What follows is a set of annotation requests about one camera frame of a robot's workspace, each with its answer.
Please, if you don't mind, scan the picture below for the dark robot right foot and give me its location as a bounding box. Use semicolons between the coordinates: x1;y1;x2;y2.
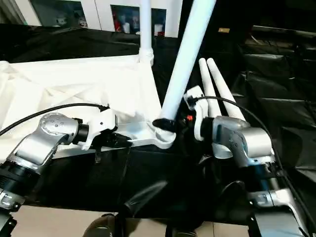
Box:
164;223;198;237

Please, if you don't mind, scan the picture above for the white plastic table top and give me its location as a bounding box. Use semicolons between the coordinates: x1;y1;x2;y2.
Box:
0;55;178;159

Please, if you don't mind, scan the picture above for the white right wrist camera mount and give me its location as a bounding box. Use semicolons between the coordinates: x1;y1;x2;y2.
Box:
183;84;213;142

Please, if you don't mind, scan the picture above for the black cabinet with gold label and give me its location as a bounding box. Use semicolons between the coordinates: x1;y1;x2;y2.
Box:
183;0;316;50

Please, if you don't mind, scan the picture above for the dark robot left foot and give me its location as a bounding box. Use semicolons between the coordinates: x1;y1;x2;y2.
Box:
83;213;119;237

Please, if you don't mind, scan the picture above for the white display cabinet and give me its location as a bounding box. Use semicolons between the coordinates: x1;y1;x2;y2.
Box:
0;0;184;38

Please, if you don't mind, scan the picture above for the black left wrist camera cable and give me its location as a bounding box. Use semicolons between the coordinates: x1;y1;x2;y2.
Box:
0;102;111;137

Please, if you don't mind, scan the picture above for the black work mat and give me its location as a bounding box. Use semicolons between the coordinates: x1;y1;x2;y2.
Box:
0;23;316;227

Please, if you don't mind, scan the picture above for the dark robot foot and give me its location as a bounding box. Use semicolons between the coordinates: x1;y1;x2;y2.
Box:
164;223;198;237
83;213;119;237

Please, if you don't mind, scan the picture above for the white plastic table leg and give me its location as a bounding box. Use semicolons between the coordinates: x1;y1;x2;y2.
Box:
152;0;217;129
137;0;156;67
198;57;222;119
206;57;248;124

